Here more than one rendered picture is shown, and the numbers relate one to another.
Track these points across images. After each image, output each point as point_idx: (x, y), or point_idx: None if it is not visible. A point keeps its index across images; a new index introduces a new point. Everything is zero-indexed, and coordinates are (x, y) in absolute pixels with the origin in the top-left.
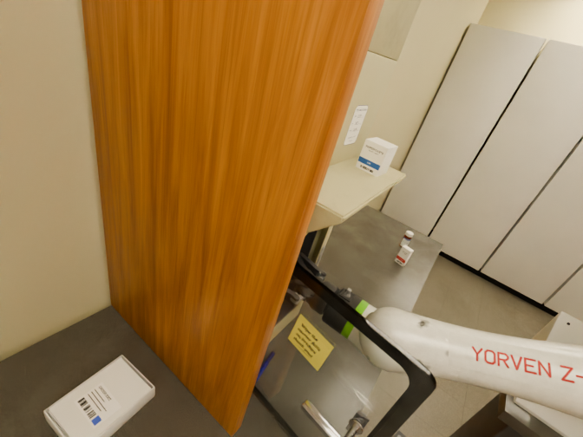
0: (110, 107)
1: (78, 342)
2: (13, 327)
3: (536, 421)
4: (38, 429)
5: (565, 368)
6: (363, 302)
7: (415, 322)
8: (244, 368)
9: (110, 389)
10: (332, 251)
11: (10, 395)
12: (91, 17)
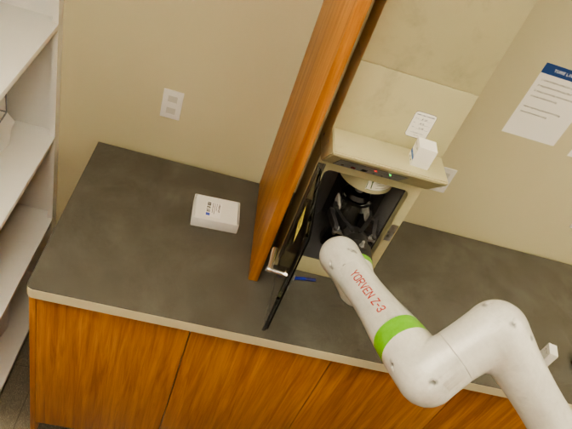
0: (306, 58)
1: (230, 185)
2: (213, 155)
3: None
4: (188, 201)
5: (378, 299)
6: (366, 256)
7: (350, 247)
8: (269, 221)
9: (222, 209)
10: (466, 290)
11: (191, 182)
12: (320, 14)
